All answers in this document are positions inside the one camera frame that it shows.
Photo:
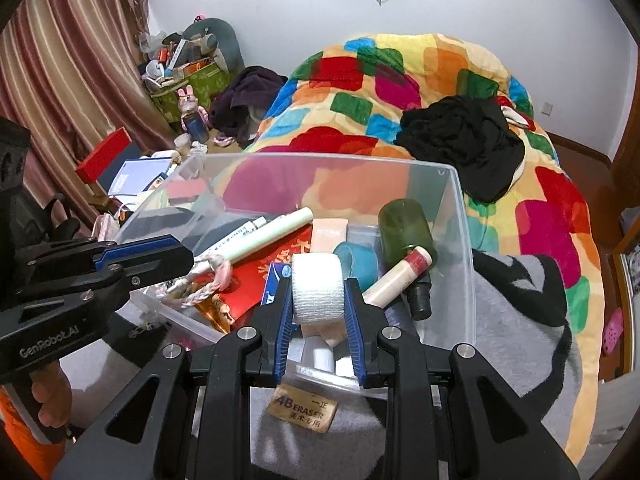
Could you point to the pink striped curtain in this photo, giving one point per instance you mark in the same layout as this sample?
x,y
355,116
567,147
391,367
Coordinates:
x,y
70,75

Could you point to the dark purple clothes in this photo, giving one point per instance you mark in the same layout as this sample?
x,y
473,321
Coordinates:
x,y
237,112

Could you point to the blue Max gum pack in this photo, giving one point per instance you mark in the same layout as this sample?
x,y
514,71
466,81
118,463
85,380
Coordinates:
x,y
276,271

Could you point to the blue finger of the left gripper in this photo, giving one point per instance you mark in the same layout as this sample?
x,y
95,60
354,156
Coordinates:
x,y
160,266
121,252

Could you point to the black clothes pile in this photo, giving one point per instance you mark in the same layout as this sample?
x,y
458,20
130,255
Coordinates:
x,y
469,134

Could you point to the pink rabbit toy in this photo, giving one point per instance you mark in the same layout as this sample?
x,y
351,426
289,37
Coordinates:
x,y
194,118

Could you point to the pink cosmetic tube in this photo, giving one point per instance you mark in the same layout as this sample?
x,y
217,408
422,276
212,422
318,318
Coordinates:
x,y
326,235

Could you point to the white bandage roll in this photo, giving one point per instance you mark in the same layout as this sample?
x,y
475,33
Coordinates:
x,y
318,288

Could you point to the person left hand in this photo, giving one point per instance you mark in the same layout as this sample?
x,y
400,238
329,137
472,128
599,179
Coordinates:
x,y
51,389

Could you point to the green spray bottle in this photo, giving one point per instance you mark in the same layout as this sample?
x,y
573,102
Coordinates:
x,y
403,226

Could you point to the grey neck pillow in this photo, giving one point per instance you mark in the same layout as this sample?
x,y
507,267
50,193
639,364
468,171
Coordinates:
x,y
216,38

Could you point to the beige tube red cap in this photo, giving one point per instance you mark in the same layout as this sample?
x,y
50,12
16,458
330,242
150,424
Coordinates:
x,y
398,278

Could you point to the white blue book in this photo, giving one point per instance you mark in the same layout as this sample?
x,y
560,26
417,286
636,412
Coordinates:
x,y
137,175

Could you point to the pink croc shoe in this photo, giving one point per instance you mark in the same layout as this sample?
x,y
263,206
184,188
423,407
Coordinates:
x,y
613,331

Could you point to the gold eraser box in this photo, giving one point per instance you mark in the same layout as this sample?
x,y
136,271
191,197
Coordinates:
x,y
302,408

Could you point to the white ointment tube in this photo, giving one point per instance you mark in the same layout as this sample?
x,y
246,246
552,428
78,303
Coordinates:
x,y
235,234

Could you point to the red box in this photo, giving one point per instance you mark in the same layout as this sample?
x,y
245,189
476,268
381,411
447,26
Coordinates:
x,y
103,155

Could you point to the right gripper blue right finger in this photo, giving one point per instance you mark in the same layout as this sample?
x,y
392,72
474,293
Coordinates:
x,y
363,323

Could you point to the colourful patchwork quilt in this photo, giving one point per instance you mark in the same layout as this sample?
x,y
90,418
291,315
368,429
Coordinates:
x,y
436,98

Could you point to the blue tape roll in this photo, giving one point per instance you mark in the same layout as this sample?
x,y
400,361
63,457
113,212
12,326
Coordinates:
x,y
359,262

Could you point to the clear plastic storage box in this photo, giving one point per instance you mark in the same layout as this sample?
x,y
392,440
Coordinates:
x,y
209,197

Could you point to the long white tube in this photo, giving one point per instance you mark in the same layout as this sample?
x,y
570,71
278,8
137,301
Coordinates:
x,y
241,246

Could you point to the red tea packet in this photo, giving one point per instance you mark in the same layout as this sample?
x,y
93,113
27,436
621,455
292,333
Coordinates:
x,y
222,309

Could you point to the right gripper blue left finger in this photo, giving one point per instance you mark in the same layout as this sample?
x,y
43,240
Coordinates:
x,y
274,322

